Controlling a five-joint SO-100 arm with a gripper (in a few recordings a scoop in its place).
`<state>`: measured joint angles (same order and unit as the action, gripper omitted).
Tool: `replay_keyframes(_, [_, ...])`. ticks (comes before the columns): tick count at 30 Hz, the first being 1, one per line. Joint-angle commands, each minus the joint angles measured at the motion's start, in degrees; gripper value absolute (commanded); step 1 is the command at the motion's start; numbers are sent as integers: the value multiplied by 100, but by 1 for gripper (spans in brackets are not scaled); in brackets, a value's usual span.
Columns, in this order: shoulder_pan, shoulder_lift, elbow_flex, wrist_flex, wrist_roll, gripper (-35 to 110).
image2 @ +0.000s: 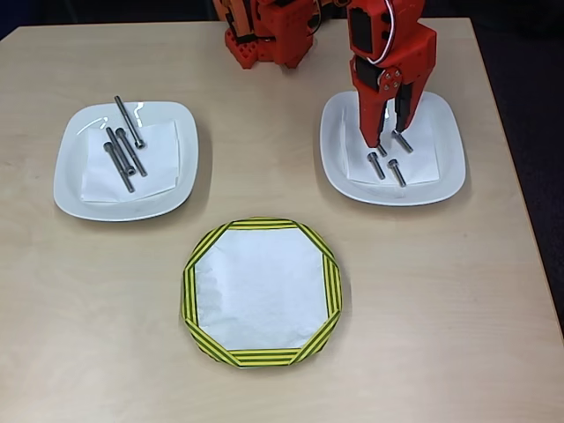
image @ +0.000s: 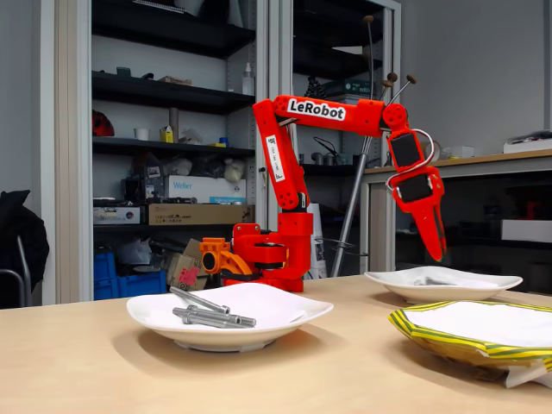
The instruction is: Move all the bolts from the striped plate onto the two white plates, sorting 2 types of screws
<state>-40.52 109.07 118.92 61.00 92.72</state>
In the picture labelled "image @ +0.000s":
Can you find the low cabinet with wooden top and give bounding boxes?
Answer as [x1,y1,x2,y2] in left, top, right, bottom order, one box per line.
[360,148,552,277]

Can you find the small white container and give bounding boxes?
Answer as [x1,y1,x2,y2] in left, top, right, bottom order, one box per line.
[443,145,475,160]

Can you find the white square plate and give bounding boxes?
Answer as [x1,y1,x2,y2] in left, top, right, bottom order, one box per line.
[364,266,524,305]
[126,282,336,353]

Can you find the metal coat stand wooden knobs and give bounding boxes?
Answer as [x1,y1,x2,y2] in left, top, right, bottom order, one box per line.
[329,15,418,278]

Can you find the yellow striped octagonal paper plate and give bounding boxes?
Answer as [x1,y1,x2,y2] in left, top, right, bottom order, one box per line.
[387,300,552,372]

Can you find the white printed carton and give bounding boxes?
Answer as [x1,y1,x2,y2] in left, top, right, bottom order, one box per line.
[308,202,329,280]

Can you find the stack of white papers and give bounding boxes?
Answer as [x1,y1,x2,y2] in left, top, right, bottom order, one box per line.
[327,94,373,106]

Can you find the white tray with parts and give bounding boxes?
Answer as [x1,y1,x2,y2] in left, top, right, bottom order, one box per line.
[503,130,552,154]

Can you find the dark green printed box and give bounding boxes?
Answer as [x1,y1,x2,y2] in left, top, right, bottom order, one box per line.
[321,79,372,97]

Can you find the white cabinet with dark shelves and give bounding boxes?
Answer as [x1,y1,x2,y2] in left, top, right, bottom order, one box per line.
[41,0,279,305]
[275,0,402,279]

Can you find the small black flexible tripod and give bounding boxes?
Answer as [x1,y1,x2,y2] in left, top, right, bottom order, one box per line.
[304,75,329,99]

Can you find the white paper napkin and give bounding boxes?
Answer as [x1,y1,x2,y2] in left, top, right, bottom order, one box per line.
[144,289,310,331]

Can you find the white fluffy object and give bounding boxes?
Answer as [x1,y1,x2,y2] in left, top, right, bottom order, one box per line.
[223,157,247,183]

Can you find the white plastic bottle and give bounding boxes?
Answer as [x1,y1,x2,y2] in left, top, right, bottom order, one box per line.
[241,62,255,97]

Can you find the orange table clamp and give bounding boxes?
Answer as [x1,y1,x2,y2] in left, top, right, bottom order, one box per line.
[198,236,260,284]

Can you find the white Weller box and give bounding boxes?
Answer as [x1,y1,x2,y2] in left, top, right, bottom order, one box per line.
[167,174,247,204]

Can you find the long brown cardboard box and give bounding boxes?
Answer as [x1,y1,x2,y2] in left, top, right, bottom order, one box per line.
[148,203,255,226]

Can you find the cardboard box with pink label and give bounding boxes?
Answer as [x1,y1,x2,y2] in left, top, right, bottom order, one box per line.
[165,238,213,291]

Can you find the cardboard tube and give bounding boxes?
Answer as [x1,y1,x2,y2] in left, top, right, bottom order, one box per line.
[167,107,180,143]

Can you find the wide blue plastic crate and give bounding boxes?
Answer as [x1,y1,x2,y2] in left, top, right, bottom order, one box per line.
[115,270,167,299]

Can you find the flat white printed box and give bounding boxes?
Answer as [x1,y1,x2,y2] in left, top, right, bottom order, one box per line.
[93,206,141,226]

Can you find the red black helmet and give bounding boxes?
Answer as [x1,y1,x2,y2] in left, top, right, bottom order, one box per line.
[91,110,116,138]

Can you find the narrow blue plastic crate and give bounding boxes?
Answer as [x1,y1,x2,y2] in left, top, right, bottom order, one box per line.
[93,251,117,302]

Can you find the black jacket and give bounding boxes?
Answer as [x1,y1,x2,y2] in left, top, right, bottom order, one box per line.
[0,189,51,310]

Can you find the white gripper servo cable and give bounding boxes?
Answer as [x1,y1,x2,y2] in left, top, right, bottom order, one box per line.
[386,128,436,191]

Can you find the grey metal chair frame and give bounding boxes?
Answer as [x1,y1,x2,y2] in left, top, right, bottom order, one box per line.
[0,235,34,308]

